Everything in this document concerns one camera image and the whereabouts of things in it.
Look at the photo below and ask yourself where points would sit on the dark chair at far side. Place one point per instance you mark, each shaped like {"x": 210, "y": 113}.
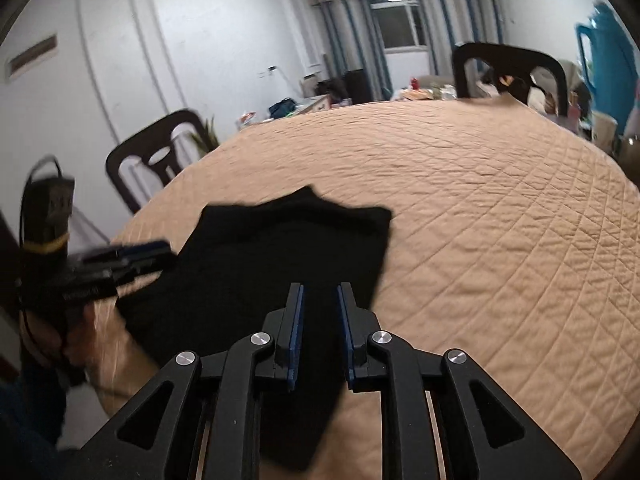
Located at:
{"x": 511, "y": 69}

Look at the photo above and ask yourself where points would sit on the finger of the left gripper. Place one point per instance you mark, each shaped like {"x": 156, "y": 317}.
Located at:
{"x": 135, "y": 272}
{"x": 127, "y": 253}

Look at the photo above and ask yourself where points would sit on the dark chair at left side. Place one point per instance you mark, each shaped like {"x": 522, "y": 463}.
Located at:
{"x": 155, "y": 149}

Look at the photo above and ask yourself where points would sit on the blue thermos jug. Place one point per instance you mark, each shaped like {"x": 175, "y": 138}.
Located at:
{"x": 607, "y": 58}

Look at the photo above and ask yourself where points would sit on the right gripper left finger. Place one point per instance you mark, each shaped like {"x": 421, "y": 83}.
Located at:
{"x": 199, "y": 415}

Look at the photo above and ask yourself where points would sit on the dark chair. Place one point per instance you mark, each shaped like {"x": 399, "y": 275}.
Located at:
{"x": 511, "y": 69}
{"x": 155, "y": 149}

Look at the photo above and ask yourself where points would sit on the person's left hand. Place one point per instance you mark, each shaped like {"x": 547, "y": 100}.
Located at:
{"x": 68, "y": 353}

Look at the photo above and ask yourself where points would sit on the green houseplant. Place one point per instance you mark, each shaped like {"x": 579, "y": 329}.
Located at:
{"x": 208, "y": 142}

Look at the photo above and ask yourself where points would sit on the beige quilted bed cover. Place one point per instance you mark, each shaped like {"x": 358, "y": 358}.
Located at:
{"x": 512, "y": 239}

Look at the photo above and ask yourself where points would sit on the black pants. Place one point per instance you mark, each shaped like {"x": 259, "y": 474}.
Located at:
{"x": 237, "y": 266}

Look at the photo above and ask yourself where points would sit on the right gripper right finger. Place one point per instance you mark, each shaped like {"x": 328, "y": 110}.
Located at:
{"x": 443, "y": 417}

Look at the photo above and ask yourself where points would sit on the striped window curtains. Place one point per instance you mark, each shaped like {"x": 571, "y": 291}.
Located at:
{"x": 386, "y": 44}

